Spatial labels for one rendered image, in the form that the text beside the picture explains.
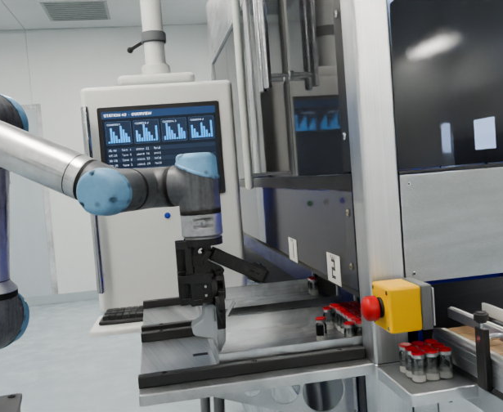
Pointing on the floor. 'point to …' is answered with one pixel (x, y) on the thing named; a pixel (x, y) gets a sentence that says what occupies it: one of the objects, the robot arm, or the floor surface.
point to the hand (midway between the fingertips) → (222, 343)
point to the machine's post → (374, 178)
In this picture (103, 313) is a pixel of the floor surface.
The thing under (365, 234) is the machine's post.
